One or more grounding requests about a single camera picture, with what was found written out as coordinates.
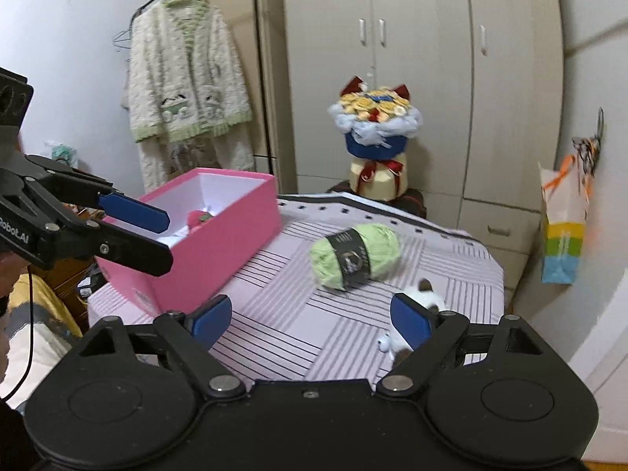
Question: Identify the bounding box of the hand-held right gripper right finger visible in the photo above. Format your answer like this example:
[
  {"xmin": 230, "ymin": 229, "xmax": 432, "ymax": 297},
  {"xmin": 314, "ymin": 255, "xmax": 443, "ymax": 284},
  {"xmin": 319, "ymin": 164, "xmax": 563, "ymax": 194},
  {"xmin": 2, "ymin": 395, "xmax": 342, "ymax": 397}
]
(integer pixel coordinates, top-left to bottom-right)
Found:
[{"xmin": 377, "ymin": 293, "xmax": 545, "ymax": 399}]

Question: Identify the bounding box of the white door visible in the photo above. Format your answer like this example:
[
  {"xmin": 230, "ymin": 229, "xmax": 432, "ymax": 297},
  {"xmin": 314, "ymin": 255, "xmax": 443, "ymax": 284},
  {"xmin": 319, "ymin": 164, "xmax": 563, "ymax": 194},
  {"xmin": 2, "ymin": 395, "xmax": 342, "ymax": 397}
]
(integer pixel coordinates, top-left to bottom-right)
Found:
[{"xmin": 510, "ymin": 0, "xmax": 628, "ymax": 463}]

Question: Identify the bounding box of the wall hook with black wire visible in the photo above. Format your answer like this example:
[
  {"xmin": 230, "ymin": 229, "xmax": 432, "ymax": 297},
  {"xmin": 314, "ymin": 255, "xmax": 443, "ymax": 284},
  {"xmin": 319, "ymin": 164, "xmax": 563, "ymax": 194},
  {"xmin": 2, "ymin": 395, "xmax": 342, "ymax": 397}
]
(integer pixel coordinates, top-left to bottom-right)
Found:
[{"xmin": 571, "ymin": 107, "xmax": 606, "ymax": 181}]

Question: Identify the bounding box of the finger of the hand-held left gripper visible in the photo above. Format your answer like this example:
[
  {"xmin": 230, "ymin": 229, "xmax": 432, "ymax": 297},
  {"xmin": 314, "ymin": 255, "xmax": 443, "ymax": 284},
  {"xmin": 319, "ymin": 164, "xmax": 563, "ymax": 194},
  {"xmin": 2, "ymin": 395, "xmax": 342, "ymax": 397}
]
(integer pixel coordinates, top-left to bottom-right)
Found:
[
  {"xmin": 46, "ymin": 216, "xmax": 174, "ymax": 277},
  {"xmin": 27, "ymin": 154, "xmax": 172, "ymax": 234}
]

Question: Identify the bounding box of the black cable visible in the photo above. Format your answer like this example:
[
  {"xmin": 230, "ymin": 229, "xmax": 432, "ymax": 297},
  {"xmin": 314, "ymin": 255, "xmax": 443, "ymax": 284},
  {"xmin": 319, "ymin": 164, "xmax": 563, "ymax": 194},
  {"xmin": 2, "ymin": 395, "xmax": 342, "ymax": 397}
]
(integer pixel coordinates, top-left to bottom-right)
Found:
[{"xmin": 4, "ymin": 266, "xmax": 36, "ymax": 402}]

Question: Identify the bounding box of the green white tissue pack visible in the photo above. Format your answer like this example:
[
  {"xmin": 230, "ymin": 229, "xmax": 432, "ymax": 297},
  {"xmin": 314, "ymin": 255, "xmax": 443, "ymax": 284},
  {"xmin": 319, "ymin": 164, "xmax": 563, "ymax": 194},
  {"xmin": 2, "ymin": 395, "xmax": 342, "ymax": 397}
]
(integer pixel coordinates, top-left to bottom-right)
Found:
[{"xmin": 44, "ymin": 139, "xmax": 80, "ymax": 170}]

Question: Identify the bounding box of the plush flower bouquet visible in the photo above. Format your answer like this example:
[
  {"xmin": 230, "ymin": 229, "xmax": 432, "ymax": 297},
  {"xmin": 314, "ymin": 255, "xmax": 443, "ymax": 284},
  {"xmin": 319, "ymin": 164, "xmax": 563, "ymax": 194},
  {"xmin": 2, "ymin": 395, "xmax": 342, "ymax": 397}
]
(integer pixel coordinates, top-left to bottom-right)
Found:
[{"xmin": 328, "ymin": 75, "xmax": 424, "ymax": 202}]

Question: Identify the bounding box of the beige wardrobe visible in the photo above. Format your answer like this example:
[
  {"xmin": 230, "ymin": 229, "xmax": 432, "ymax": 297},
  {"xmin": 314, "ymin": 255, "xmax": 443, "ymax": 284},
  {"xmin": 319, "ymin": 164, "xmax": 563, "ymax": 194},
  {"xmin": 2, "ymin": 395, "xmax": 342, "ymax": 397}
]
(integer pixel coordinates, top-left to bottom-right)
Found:
[{"xmin": 255, "ymin": 0, "xmax": 565, "ymax": 290}]

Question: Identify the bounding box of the yellow grey cloth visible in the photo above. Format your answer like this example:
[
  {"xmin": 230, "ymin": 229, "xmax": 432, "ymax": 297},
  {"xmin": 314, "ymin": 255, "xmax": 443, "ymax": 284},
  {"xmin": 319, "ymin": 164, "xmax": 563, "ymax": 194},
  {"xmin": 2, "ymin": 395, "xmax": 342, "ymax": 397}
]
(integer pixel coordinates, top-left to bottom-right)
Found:
[{"xmin": 0, "ymin": 275, "xmax": 83, "ymax": 409}]

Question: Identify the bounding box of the white plush cat toy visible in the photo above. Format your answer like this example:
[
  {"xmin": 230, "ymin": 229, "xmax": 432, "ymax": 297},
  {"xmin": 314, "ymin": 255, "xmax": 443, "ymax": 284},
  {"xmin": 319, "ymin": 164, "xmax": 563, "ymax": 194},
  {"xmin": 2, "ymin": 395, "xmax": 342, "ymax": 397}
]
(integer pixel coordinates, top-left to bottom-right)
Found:
[{"xmin": 377, "ymin": 279, "xmax": 449, "ymax": 361}]

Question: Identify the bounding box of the cream green fluffy cardigan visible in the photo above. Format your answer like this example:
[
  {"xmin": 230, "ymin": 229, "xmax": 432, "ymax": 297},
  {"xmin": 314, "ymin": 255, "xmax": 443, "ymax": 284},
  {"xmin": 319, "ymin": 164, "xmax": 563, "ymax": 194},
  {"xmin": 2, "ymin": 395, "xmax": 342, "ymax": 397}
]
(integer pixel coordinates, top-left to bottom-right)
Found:
[{"xmin": 120, "ymin": 0, "xmax": 254, "ymax": 144}]

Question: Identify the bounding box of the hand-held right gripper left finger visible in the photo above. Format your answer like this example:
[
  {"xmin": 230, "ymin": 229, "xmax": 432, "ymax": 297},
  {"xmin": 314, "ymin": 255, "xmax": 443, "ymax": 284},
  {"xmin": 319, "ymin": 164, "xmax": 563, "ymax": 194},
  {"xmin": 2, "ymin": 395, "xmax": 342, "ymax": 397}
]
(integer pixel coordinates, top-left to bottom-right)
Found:
[{"xmin": 78, "ymin": 295, "xmax": 248, "ymax": 400}]

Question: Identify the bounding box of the striped purple tablecloth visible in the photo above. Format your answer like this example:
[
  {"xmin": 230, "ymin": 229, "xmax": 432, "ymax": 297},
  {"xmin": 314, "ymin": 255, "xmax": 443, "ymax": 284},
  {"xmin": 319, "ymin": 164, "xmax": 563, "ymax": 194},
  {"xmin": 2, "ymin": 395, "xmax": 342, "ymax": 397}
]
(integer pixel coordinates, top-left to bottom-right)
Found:
[{"xmin": 88, "ymin": 191, "xmax": 506, "ymax": 384}]

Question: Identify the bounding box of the cream printed pajama garment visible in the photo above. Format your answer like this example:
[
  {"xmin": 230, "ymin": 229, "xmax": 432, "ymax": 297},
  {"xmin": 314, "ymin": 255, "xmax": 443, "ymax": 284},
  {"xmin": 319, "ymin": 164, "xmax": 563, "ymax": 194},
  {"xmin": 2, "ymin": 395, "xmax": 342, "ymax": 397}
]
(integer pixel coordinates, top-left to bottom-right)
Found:
[{"xmin": 137, "ymin": 125, "xmax": 257, "ymax": 195}]

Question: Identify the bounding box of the dark stool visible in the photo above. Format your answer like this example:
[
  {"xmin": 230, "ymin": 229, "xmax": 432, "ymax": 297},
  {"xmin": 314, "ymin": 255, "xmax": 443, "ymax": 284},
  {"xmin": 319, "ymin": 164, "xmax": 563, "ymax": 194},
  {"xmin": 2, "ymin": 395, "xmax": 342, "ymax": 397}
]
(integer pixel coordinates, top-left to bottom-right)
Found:
[{"xmin": 328, "ymin": 181, "xmax": 429, "ymax": 220}]

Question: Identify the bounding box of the pink strawberry plush toy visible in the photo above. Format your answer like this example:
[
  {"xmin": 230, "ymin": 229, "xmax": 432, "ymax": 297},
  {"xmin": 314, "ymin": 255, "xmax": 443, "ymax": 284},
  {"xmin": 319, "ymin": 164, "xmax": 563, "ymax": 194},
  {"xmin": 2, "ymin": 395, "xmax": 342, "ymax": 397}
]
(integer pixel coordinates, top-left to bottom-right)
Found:
[{"xmin": 186, "ymin": 209, "xmax": 215, "ymax": 232}]

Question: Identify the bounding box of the colourful striped paper bag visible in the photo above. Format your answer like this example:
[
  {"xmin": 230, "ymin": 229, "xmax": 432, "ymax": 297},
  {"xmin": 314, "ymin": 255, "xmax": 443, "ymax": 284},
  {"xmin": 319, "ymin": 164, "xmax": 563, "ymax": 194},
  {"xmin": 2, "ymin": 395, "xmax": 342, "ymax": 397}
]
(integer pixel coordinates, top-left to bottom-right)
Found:
[{"xmin": 539, "ymin": 154, "xmax": 590, "ymax": 285}]

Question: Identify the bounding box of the pink cardboard box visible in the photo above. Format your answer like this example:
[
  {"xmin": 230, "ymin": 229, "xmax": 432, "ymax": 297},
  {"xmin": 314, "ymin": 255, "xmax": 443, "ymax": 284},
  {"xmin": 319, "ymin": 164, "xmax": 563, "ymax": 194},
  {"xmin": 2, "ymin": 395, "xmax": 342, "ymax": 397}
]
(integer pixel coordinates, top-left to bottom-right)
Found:
[{"xmin": 93, "ymin": 167, "xmax": 283, "ymax": 316}]

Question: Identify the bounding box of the green yarn ball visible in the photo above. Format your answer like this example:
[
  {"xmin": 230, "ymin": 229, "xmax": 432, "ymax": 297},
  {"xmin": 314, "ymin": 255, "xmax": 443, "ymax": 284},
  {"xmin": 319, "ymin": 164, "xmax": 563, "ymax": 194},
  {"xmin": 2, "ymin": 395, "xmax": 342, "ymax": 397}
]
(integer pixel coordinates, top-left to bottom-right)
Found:
[{"xmin": 309, "ymin": 223, "xmax": 401, "ymax": 292}]

